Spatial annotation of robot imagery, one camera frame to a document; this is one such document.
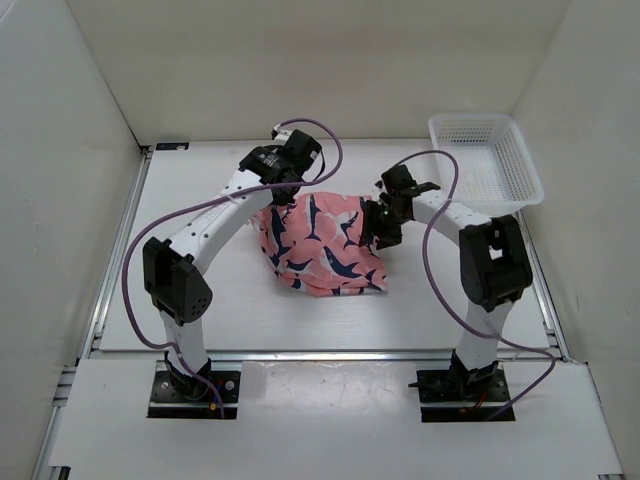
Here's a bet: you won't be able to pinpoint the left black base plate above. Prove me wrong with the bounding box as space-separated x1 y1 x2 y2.
147 370 241 420

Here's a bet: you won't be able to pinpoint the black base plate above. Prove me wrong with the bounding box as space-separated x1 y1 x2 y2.
147 370 241 420
409 369 515 423

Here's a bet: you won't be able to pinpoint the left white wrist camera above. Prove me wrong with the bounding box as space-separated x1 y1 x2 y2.
271 125 292 143

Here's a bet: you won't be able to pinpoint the white perforated plastic basket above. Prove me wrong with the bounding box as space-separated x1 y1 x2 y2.
428 113 544 216

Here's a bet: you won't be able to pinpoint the pink shark print shorts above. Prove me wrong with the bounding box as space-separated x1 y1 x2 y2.
251 192 388 297

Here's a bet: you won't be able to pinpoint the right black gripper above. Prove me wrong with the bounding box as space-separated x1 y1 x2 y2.
359 200 410 250

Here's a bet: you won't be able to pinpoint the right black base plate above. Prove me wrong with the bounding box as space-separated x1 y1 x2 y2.
409 369 515 423

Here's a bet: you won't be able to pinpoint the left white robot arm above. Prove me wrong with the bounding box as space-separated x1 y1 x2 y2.
143 130 322 401

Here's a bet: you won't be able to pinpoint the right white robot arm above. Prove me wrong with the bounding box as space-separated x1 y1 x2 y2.
360 165 533 403

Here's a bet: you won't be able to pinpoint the aluminium front rail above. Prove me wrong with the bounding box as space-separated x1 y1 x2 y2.
207 349 451 362

